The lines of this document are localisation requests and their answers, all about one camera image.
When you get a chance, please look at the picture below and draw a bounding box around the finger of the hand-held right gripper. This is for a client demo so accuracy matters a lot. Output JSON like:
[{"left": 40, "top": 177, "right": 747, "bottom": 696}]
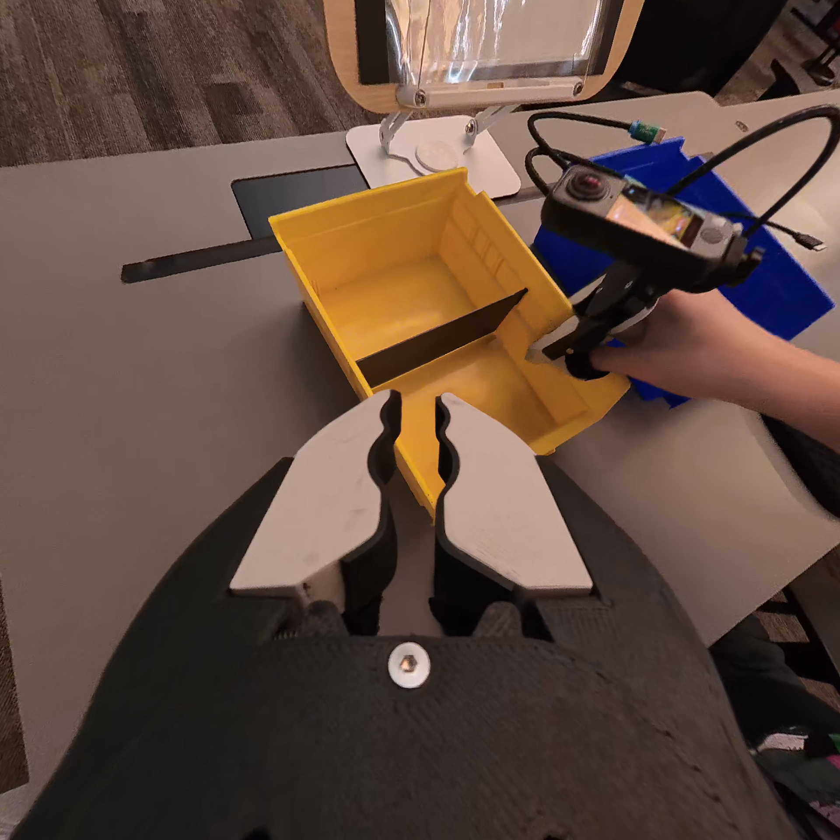
[
  {"left": 566, "top": 274, "right": 614, "bottom": 316},
  {"left": 524, "top": 315, "right": 585, "bottom": 366}
]

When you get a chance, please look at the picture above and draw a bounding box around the printed instruction sheet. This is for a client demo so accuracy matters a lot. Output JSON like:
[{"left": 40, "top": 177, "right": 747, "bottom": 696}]
[{"left": 384, "top": 0, "right": 605, "bottom": 83}]

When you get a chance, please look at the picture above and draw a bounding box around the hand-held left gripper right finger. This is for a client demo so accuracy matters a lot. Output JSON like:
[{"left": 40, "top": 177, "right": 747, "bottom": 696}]
[{"left": 430, "top": 392, "right": 595, "bottom": 636}]

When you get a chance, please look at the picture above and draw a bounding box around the thin black cable small plug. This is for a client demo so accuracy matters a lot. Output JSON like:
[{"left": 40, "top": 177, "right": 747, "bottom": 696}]
[{"left": 666, "top": 105, "right": 840, "bottom": 256}]

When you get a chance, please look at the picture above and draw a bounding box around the blue plastic bin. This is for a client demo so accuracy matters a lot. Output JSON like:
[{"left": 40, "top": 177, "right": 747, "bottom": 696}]
[{"left": 532, "top": 136, "right": 829, "bottom": 409}]

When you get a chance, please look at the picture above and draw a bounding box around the yellow plastic bin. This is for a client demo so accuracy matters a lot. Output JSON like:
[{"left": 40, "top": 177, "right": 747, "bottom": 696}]
[{"left": 269, "top": 167, "right": 632, "bottom": 522}]

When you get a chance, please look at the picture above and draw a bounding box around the black bin divider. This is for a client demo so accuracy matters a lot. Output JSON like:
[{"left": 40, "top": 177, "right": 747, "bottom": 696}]
[{"left": 354, "top": 287, "right": 530, "bottom": 389}]

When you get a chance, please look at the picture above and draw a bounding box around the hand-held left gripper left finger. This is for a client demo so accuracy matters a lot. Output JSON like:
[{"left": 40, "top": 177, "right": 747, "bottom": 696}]
[{"left": 228, "top": 390, "right": 403, "bottom": 636}]

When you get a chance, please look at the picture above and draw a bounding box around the person's right hand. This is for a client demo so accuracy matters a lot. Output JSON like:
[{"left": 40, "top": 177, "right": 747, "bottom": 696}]
[{"left": 587, "top": 289, "right": 742, "bottom": 398}]

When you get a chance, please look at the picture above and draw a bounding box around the black office chair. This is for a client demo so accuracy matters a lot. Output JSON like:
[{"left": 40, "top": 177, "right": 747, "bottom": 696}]
[{"left": 617, "top": 0, "right": 840, "bottom": 99}]

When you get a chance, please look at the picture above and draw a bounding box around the thin black cable green plug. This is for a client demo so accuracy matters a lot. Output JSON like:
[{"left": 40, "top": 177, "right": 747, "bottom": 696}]
[{"left": 524, "top": 112, "right": 670, "bottom": 198}]

